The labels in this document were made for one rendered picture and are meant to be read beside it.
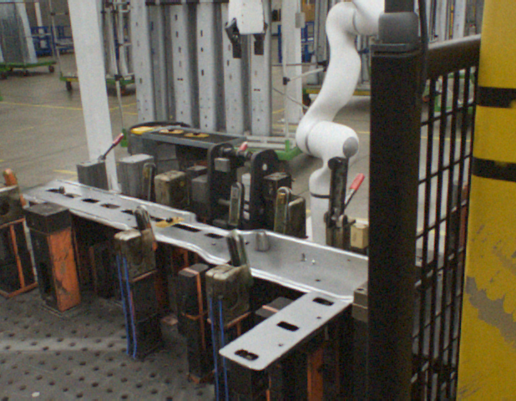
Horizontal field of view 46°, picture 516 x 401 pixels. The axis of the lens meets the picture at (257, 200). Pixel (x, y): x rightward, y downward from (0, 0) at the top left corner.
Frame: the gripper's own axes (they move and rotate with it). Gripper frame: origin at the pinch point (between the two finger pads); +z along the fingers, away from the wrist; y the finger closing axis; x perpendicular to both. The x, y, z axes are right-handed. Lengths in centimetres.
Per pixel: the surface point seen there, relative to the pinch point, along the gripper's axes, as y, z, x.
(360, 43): -674, 54, -365
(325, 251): 17, 45, 37
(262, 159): 5.3, 28.4, 8.0
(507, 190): 78, 3, 97
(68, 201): 30, 45, -54
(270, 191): 6.8, 36.7, 11.4
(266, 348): 60, 45, 53
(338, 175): 9.4, 27.7, 35.6
